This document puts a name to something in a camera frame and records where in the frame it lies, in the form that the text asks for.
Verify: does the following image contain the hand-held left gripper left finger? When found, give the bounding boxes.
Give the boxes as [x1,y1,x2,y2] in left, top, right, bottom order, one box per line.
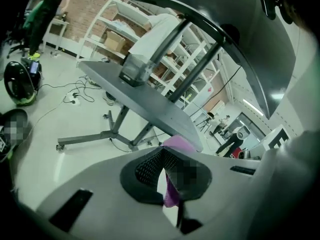
[34,145,185,240]

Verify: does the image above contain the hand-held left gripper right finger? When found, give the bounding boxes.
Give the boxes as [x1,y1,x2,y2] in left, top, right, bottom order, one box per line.
[162,145,260,225]

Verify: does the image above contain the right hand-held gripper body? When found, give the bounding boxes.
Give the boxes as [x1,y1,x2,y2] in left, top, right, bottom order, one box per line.
[249,123,292,152]

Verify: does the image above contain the purple cloth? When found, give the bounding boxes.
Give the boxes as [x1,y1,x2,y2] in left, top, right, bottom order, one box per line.
[159,134,199,209]

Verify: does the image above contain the ceiling light bar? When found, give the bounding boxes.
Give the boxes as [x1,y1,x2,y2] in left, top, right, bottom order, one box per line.
[242,98,265,115]

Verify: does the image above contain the white cabinet with red mark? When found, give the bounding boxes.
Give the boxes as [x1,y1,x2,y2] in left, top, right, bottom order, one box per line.
[197,81,216,110]

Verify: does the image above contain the white power strip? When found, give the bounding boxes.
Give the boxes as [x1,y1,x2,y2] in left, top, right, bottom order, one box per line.
[63,91,82,107]

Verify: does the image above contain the black television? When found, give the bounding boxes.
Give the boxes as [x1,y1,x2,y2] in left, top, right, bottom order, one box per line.
[113,0,298,121]

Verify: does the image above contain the black open dome case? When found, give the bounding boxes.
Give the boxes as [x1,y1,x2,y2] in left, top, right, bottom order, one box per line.
[0,108,32,164]

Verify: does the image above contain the dark translucent box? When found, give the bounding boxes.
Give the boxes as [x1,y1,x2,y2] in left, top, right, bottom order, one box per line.
[118,53,157,88]

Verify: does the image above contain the black dome backpack with screen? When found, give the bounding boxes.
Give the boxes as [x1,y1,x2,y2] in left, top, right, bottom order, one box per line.
[3,60,43,107]

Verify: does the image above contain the person's head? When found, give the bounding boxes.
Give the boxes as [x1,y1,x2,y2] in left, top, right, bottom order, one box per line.
[274,0,316,35]

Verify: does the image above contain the cardboard box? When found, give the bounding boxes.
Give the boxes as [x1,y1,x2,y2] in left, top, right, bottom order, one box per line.
[103,31,127,52]

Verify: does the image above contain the black office chair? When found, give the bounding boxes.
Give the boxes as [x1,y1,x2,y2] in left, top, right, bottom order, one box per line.
[6,13,29,59]

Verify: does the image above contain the white desk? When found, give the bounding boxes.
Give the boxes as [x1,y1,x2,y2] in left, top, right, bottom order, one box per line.
[42,18,70,54]

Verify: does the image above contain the white shelving unit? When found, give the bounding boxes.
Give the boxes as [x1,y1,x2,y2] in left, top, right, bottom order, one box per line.
[76,0,221,115]

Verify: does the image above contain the black cable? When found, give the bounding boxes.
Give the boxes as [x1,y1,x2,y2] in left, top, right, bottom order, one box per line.
[199,65,242,115]
[39,75,101,104]

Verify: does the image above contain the black head camera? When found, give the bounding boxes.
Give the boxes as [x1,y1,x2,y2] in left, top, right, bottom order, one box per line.
[257,0,278,20]

